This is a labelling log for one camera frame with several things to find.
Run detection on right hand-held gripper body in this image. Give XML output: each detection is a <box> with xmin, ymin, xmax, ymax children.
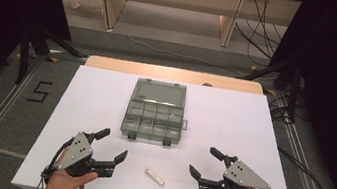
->
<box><xmin>197</xmin><ymin>153</ymin><xmax>275</xmax><ymax>189</ymax></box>

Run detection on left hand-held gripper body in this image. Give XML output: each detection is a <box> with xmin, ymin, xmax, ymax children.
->
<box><xmin>57</xmin><ymin>128</ymin><xmax>121</xmax><ymax>183</ymax></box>

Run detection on small white oblong clip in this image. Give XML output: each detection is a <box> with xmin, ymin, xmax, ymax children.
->
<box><xmin>142</xmin><ymin>167</ymin><xmax>168</xmax><ymax>189</ymax></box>

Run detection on clear grey plastic compartment box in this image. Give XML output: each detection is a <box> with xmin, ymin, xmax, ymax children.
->
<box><xmin>118</xmin><ymin>74</ymin><xmax>194</xmax><ymax>149</ymax></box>

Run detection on person's left hand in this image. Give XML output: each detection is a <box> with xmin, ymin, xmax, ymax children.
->
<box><xmin>42</xmin><ymin>152</ymin><xmax>102</xmax><ymax>189</ymax></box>

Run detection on white table sheet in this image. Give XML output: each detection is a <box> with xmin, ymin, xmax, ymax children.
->
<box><xmin>9</xmin><ymin>57</ymin><xmax>317</xmax><ymax>189</ymax></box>

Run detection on wooden table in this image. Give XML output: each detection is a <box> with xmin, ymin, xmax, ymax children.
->
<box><xmin>83</xmin><ymin>54</ymin><xmax>267</xmax><ymax>97</ymax></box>

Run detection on black tripod stand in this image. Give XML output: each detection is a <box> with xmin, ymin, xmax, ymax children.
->
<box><xmin>239</xmin><ymin>54</ymin><xmax>306</xmax><ymax>126</ymax></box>
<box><xmin>11</xmin><ymin>20</ymin><xmax>93</xmax><ymax>95</ymax></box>

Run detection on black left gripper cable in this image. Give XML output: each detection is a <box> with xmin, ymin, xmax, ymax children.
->
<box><xmin>37</xmin><ymin>132</ymin><xmax>76</xmax><ymax>189</ymax></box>

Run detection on coiled black floor cables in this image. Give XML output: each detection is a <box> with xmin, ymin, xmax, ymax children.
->
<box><xmin>266</xmin><ymin>92</ymin><xmax>301</xmax><ymax>126</ymax></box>

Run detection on white floor cable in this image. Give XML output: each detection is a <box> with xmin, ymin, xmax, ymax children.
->
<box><xmin>102</xmin><ymin>11</ymin><xmax>284</xmax><ymax>83</ymax></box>

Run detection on hanging black cables bundle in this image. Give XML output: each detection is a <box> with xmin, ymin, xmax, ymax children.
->
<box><xmin>229</xmin><ymin>0</ymin><xmax>291</xmax><ymax>63</ymax></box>

